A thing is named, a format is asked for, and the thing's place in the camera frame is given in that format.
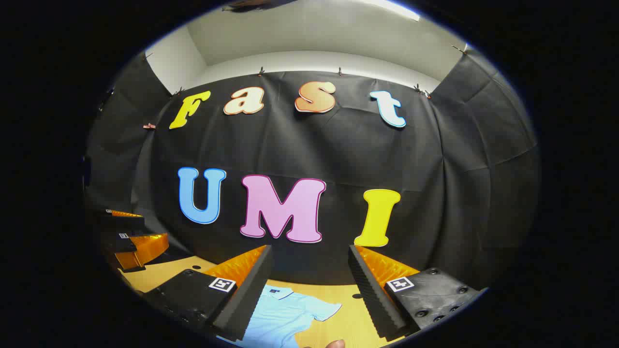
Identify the person's hair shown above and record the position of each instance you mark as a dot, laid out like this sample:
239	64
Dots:
251	4

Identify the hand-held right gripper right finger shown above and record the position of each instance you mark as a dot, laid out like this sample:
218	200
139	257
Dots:
370	295

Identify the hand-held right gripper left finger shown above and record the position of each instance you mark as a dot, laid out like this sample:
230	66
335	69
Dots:
251	295

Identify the light blue T-shirt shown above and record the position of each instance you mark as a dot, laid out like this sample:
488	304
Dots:
285	314

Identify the black backdrop cloth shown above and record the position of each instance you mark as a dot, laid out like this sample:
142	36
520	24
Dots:
338	154

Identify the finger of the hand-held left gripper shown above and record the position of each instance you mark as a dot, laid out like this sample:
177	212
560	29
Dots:
126	223
145	249

